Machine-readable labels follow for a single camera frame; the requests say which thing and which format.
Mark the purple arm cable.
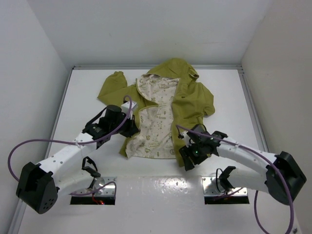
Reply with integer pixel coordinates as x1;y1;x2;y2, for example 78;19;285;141
8;95;134;197
175;124;295;234

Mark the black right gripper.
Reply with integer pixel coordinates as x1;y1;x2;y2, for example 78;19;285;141
179;141;208;170

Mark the olive green hooded jacket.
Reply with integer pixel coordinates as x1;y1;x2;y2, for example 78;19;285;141
97;58;215;166

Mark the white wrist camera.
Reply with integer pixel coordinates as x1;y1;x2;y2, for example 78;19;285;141
121;101;137;113
178;131;194;148

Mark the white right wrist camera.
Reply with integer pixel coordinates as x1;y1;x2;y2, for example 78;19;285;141
178;131;194;148

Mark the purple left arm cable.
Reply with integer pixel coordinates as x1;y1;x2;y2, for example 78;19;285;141
8;95;134;197

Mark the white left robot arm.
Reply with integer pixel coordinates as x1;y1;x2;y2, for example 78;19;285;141
16;101;139;214

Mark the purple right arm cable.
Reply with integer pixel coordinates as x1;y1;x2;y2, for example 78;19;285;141
175;124;295;234

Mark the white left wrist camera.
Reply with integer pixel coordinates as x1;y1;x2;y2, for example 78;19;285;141
121;101;137;113

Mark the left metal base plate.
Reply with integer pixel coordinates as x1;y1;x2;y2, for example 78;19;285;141
71;177;117;197

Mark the metal base plate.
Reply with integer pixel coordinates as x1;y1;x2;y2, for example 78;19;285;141
201;176;248;198
71;177;117;197

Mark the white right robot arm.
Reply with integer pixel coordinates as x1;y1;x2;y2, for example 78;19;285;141
178;124;307;205

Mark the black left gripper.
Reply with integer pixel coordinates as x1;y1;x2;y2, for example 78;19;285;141
110;111;138;137

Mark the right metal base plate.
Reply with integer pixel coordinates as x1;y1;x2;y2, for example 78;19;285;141
201;176;248;198

